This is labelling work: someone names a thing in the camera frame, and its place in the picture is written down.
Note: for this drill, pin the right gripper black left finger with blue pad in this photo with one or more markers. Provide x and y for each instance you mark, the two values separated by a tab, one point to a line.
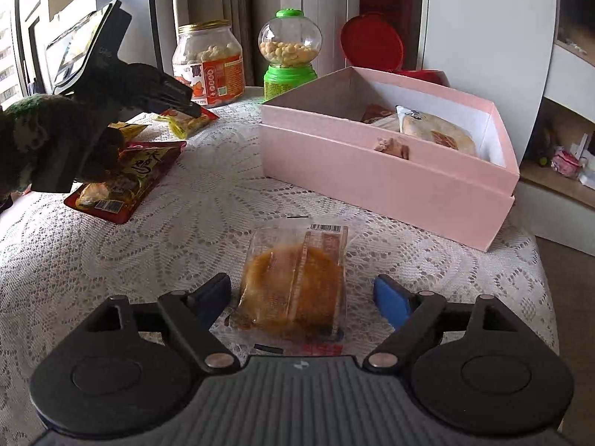
128	368

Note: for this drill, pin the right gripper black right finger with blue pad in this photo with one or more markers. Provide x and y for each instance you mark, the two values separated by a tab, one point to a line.
475	367

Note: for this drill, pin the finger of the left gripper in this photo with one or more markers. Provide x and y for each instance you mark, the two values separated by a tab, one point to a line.
174	95

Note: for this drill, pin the yellow snack bag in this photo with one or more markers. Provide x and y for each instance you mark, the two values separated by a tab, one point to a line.
185	126

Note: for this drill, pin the dark red chicken snack bag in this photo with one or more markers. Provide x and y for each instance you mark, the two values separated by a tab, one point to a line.
142	166

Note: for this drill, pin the brown cake clear packet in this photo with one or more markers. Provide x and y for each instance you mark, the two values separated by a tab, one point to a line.
292	295

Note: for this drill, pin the red snack packet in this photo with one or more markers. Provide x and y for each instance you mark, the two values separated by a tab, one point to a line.
374	113

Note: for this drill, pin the round rice cracker packet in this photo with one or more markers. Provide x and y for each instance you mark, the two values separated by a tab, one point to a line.
434	129

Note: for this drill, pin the glass jar gold lid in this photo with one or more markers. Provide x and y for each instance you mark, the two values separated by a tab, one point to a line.
209	60

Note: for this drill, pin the white lace tablecloth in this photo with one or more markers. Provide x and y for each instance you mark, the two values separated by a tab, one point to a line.
57	265

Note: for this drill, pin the green gumball candy dispenser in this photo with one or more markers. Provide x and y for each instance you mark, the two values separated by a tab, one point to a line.
289	42

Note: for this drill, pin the white tv cabinet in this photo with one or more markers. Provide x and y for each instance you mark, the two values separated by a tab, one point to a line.
556	189

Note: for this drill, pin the pink cardboard box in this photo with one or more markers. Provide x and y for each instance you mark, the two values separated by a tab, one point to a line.
314	137

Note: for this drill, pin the red trash bin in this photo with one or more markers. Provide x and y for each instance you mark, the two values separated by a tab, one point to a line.
370	41

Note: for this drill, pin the pink round container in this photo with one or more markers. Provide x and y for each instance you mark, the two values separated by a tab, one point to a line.
565	163

